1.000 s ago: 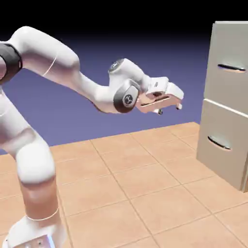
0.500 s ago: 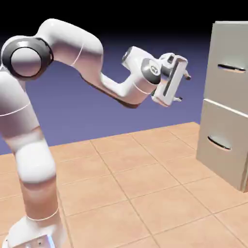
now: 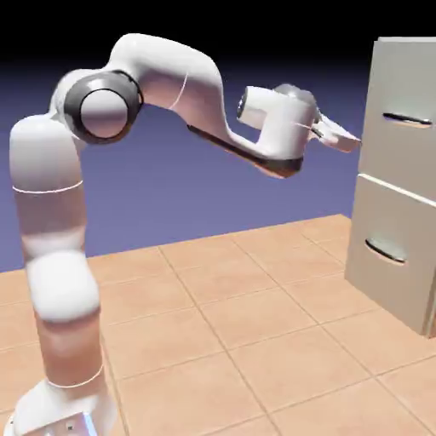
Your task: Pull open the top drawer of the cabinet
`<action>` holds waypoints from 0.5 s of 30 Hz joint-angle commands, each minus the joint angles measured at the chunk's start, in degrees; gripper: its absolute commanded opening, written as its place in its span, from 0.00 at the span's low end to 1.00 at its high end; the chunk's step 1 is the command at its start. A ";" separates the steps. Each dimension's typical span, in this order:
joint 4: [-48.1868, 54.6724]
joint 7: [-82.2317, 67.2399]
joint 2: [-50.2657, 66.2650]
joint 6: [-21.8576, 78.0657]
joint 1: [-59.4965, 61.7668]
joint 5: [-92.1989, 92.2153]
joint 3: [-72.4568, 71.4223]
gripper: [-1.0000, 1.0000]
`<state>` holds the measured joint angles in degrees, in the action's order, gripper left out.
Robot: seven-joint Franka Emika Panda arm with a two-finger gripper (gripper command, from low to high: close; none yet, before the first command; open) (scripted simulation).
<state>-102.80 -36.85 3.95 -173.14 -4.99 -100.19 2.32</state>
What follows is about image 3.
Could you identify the pale grey drawer front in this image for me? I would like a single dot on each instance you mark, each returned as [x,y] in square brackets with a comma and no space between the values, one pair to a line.
[385,276]
[398,143]

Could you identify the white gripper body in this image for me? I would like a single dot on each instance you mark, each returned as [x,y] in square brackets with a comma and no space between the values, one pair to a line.
[337,135]

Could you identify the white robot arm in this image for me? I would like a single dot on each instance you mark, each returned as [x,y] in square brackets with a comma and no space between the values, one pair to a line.
[160,81]

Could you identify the pale grey cabinet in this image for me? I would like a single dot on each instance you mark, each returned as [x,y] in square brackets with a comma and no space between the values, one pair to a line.
[395,190]

